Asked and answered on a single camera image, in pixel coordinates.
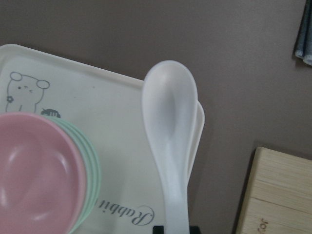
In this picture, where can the green bowl stack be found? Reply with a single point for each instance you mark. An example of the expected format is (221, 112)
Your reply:
(92, 166)

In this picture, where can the small pink bowl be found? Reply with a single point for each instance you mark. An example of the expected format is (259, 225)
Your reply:
(42, 176)

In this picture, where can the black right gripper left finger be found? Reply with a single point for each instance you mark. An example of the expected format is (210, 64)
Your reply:
(158, 230)

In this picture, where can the white ceramic spoon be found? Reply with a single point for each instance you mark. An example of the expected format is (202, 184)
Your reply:
(169, 106)

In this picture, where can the cream rabbit tray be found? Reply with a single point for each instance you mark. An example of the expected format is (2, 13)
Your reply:
(106, 106)

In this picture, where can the bamboo cutting board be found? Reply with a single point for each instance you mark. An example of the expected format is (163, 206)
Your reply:
(278, 197)

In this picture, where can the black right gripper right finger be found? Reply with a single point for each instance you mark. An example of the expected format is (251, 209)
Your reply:
(194, 230)

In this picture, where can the grey folded cloth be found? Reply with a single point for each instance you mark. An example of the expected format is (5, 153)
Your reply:
(303, 45)

